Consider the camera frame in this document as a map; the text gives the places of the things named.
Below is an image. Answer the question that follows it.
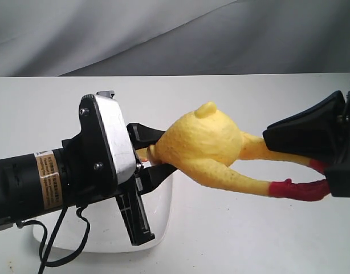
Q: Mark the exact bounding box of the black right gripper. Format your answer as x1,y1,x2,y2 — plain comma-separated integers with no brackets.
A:
263,91,350,198

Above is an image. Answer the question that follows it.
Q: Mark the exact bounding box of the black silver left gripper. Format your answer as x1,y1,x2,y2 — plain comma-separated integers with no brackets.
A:
62,91,177,246

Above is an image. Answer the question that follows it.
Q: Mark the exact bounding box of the yellow rubber chicken toy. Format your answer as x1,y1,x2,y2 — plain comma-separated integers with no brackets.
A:
136,102,331,202

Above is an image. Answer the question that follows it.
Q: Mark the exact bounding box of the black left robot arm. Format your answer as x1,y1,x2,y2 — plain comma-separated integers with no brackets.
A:
0,91,175,245

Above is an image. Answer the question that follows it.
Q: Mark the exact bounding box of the white square plate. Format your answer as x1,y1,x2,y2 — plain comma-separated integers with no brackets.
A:
32,170,174,254

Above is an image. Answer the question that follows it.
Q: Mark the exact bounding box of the grey backdrop cloth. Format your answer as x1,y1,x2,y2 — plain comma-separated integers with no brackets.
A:
0,1,350,76

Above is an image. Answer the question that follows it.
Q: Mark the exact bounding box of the black cable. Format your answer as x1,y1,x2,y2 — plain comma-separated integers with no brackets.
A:
15,204,92,274

